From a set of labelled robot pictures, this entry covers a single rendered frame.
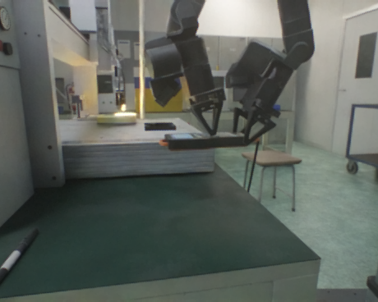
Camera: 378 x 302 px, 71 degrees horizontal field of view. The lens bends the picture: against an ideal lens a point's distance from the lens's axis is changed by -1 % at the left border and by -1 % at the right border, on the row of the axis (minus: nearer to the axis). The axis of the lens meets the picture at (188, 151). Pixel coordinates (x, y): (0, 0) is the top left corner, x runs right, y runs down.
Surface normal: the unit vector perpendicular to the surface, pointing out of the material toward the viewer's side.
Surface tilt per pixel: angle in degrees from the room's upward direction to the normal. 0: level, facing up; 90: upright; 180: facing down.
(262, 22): 90
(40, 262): 0
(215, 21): 90
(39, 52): 90
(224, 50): 90
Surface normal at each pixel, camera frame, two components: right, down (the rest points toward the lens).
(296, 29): -0.26, 0.55
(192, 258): 0.00, -0.98
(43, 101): 0.18, 0.21
